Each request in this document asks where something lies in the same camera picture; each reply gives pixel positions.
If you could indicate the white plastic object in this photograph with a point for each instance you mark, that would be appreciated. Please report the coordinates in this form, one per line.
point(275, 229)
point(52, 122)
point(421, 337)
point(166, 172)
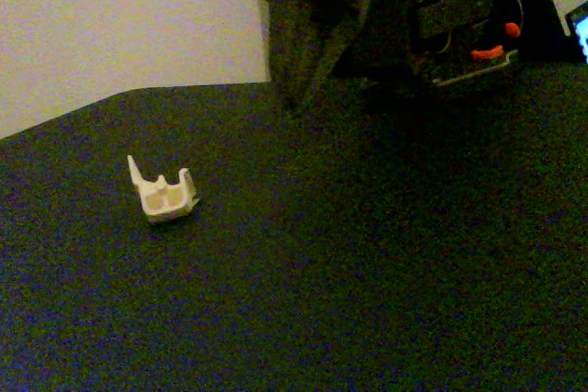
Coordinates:
point(161, 201)

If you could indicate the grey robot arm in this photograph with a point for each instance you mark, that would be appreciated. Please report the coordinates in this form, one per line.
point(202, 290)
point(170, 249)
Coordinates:
point(455, 15)

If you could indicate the dark blue desk mat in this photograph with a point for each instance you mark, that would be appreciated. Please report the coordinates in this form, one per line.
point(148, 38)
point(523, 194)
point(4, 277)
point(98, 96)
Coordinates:
point(294, 249)

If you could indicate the laptop with lit screen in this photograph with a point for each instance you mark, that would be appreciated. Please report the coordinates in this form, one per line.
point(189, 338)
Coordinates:
point(581, 29)

